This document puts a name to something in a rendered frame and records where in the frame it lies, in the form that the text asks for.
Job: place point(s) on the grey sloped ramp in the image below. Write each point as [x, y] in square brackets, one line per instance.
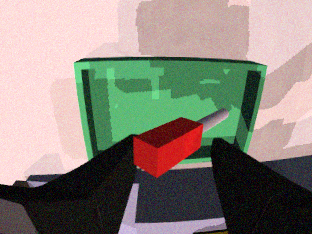
[182, 201]

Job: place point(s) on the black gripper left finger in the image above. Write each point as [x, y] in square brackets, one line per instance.
[90, 199]

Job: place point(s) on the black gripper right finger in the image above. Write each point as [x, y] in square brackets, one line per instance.
[254, 199]

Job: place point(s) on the green tray floor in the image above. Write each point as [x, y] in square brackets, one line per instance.
[134, 100]

